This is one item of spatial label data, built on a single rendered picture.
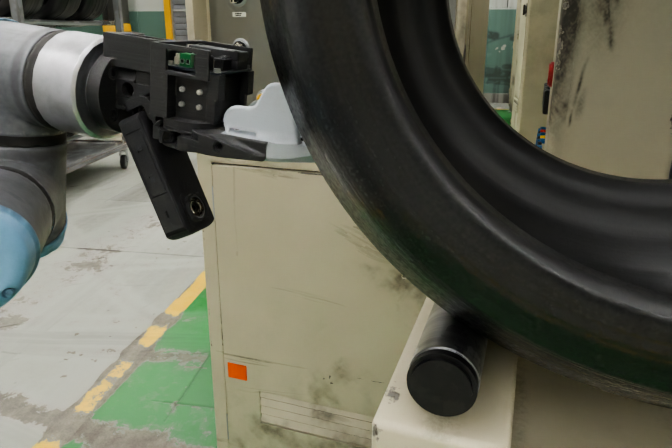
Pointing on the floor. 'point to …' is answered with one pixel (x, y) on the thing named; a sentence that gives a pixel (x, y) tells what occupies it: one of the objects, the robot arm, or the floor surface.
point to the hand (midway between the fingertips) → (323, 156)
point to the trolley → (62, 13)
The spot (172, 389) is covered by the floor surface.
